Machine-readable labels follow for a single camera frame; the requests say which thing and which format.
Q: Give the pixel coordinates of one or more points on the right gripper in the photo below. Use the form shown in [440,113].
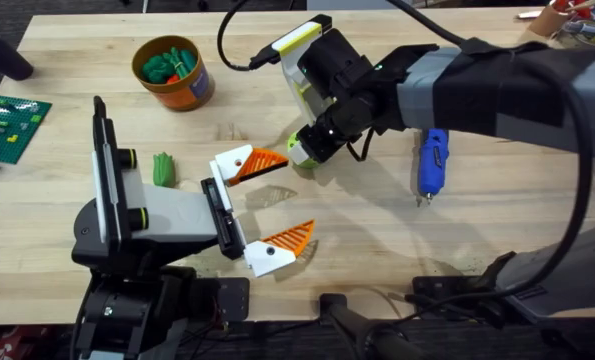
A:
[347,75]

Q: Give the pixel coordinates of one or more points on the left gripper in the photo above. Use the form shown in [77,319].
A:
[177,215]

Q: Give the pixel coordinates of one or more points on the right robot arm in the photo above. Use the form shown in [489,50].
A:
[417,100]

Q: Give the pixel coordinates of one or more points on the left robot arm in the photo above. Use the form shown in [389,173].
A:
[127,310]

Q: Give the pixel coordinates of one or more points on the green vegetable toy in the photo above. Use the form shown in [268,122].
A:
[164,170]

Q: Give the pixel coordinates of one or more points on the blue electric screwdriver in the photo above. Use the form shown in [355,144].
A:
[433,160]

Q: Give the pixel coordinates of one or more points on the green disc with holes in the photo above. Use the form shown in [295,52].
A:
[292,141]

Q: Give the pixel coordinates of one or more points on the right wrist upright plate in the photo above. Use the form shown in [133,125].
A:
[297,40]

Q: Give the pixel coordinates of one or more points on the wrist upright plate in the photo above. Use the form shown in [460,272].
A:
[297,40]
[108,175]

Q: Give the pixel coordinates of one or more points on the left wrist upright plate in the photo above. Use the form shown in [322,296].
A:
[108,175]

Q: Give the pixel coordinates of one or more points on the brown tub with toys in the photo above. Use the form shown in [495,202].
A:
[174,75]

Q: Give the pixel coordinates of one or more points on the black stand pole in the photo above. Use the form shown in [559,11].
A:
[349,320]

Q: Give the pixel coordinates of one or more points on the green board with toy blocks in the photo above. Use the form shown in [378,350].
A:
[7,127]

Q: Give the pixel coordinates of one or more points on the red patterned object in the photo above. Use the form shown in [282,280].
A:
[7,345]

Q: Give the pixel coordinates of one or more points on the brown cardboard tube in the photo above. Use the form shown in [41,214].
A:
[549,20]

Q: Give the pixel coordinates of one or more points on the dark cylinder with yellow tape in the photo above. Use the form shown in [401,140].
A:
[2,57]

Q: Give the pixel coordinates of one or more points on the heap of tools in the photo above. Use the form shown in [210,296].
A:
[584,32]

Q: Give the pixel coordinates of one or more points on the black rail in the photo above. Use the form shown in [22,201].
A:
[287,340]

